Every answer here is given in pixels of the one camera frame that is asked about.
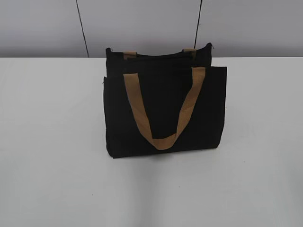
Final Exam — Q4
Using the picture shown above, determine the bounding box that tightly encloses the black canvas tote bag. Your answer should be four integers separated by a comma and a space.
103, 43, 227, 158

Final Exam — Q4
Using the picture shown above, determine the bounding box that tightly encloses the tan front bag handle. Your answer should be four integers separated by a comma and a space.
123, 67, 206, 150

